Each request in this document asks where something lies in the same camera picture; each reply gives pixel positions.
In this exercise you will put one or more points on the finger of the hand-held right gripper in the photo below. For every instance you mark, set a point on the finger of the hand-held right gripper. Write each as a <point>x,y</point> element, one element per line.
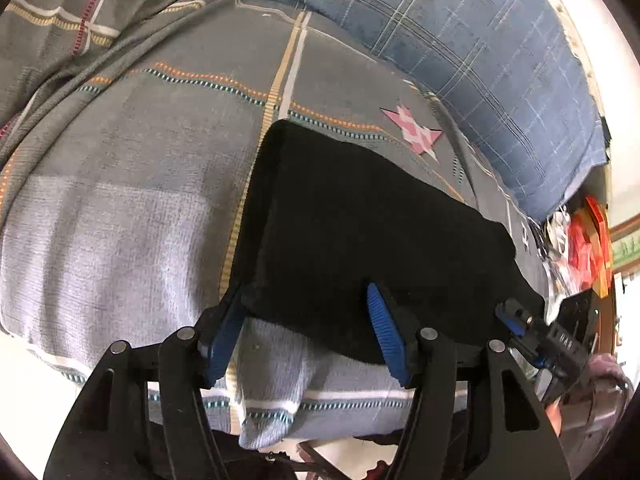
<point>534,356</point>
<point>511,316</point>

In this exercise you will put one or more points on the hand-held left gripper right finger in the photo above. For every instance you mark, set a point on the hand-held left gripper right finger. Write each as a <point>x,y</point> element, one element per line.
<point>384,327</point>

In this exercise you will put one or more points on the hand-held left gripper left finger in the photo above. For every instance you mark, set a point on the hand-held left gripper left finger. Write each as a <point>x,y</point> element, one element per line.
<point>224,337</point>

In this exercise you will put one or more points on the black pants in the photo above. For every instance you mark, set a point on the black pants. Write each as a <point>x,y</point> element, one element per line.
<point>360,230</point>

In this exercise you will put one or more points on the black box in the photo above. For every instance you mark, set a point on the black box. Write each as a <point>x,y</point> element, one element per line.
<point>577,312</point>

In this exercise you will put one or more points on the white plastic bag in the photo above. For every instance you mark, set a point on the white plastic bag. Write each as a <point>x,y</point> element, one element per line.
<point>556,232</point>

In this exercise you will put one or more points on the red plastic bag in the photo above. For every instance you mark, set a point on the red plastic bag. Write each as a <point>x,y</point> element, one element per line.
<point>587,245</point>

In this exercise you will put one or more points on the grey patterned bed sheet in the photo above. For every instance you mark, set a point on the grey patterned bed sheet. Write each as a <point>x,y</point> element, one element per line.
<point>150,200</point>

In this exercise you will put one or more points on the blue plaid pillow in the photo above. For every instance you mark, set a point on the blue plaid pillow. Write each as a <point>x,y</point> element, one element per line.
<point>475,75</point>

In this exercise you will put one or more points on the grey patterned quilt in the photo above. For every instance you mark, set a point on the grey patterned quilt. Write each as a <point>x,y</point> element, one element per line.
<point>75,25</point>

